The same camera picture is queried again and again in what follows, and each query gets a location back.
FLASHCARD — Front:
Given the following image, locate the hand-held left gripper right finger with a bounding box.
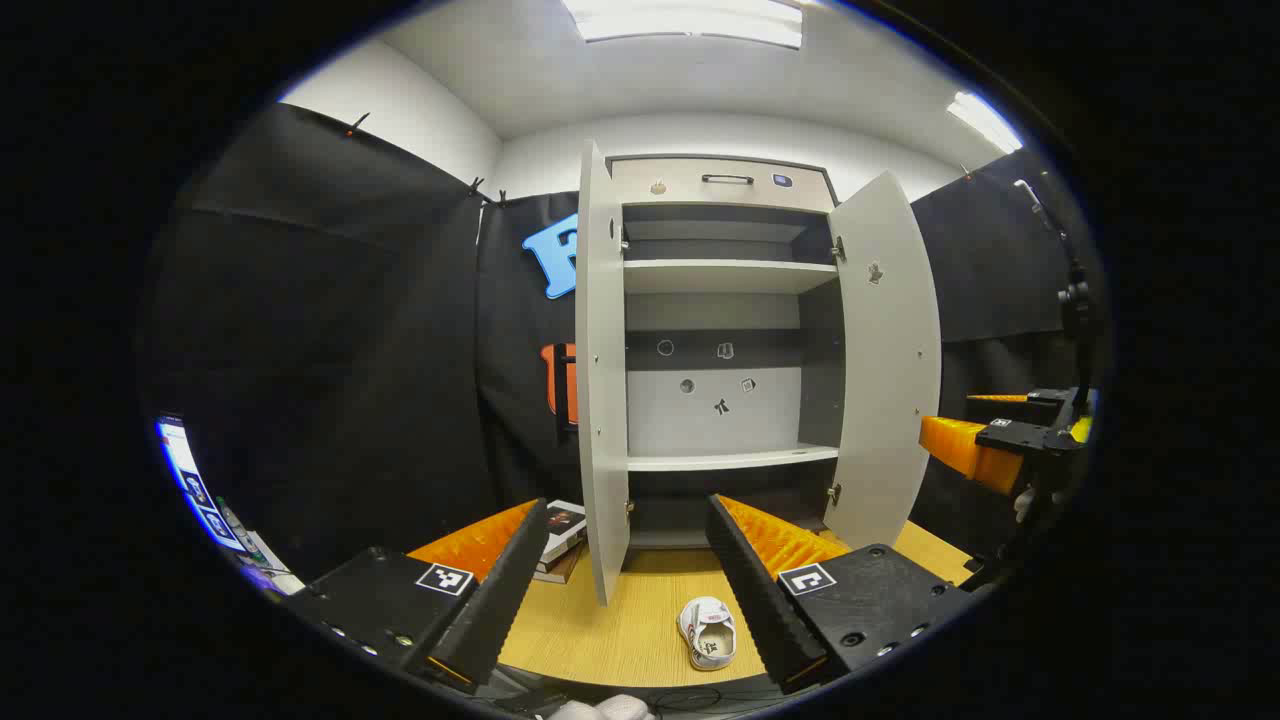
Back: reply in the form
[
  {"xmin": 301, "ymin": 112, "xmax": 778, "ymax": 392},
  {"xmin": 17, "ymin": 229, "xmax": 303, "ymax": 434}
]
[{"xmin": 705, "ymin": 492, "xmax": 978, "ymax": 694}]

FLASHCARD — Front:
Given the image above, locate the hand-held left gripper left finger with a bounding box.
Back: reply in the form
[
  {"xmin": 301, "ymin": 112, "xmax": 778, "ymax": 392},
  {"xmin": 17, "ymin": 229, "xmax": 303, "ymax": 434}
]
[{"xmin": 283, "ymin": 497, "xmax": 551, "ymax": 693}]

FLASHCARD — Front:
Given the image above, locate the white shoe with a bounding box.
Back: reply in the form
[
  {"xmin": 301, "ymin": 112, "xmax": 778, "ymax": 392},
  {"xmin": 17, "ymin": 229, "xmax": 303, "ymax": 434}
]
[{"xmin": 677, "ymin": 597, "xmax": 738, "ymax": 671}]

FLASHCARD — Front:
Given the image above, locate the grey shoe cabinet door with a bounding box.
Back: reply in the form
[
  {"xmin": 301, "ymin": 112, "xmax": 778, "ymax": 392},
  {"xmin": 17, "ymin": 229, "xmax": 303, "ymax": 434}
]
[
  {"xmin": 825, "ymin": 170, "xmax": 943, "ymax": 549},
  {"xmin": 575, "ymin": 140, "xmax": 631, "ymax": 608}
]

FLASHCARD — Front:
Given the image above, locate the grey shoe cabinet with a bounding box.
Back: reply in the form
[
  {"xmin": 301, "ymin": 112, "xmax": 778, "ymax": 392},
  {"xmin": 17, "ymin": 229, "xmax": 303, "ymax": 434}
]
[{"xmin": 600, "ymin": 153, "xmax": 843, "ymax": 553}]

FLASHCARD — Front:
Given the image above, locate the white cabinet shelf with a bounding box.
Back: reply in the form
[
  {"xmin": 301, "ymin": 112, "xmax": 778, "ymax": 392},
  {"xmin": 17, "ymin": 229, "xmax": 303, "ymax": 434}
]
[
  {"xmin": 626, "ymin": 443, "xmax": 839, "ymax": 473},
  {"xmin": 622, "ymin": 258, "xmax": 839, "ymax": 296}
]

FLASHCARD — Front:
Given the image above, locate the grey cabinet drawer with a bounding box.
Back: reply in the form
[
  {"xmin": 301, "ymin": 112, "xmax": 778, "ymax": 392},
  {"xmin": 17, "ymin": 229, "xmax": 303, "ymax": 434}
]
[{"xmin": 608, "ymin": 155, "xmax": 836, "ymax": 214}]

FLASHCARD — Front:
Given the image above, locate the brown book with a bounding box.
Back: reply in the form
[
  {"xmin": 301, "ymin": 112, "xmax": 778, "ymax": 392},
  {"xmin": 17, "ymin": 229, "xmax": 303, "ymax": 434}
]
[{"xmin": 533, "ymin": 545, "xmax": 586, "ymax": 586}]

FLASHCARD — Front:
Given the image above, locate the grey photo cover book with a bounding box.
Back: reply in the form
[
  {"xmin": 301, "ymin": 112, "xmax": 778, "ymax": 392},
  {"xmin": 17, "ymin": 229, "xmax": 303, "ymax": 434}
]
[{"xmin": 540, "ymin": 500, "xmax": 589, "ymax": 563}]

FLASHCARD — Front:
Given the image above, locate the black metal stand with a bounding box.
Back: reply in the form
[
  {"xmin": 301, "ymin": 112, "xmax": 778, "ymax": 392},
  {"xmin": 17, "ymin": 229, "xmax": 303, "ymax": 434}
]
[{"xmin": 1012, "ymin": 178, "xmax": 1096, "ymax": 401}]

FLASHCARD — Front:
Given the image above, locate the clear plastic bottle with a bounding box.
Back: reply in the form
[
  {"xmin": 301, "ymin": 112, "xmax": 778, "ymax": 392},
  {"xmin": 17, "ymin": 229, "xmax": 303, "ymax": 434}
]
[{"xmin": 216, "ymin": 496, "xmax": 256, "ymax": 551}]

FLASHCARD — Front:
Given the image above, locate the ceiling light panel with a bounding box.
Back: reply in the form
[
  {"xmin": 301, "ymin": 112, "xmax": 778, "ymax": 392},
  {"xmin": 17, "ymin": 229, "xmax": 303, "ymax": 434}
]
[
  {"xmin": 560, "ymin": 0, "xmax": 804, "ymax": 49},
  {"xmin": 945, "ymin": 90, "xmax": 1024, "ymax": 154}
]

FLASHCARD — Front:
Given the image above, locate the black backdrop cloth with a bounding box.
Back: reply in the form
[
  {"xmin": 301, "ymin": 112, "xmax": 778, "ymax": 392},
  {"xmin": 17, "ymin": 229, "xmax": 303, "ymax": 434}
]
[{"xmin": 140, "ymin": 100, "xmax": 1101, "ymax": 586}]

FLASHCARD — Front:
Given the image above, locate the computer monitor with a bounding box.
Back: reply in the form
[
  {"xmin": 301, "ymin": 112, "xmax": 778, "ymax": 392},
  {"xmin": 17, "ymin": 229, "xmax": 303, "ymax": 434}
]
[{"xmin": 155, "ymin": 415, "xmax": 251, "ymax": 553}]

